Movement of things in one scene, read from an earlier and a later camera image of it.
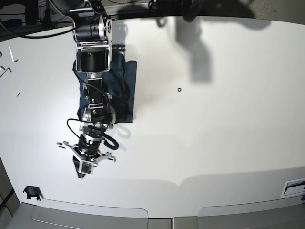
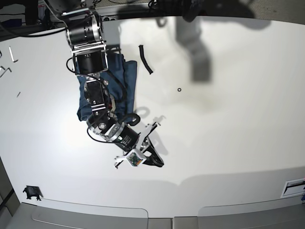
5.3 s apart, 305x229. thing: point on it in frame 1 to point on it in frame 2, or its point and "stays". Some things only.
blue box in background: x=12 y=23 stays
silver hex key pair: x=8 y=68 stays
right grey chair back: x=287 y=213 stays
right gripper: x=88 y=146 to x=127 y=140
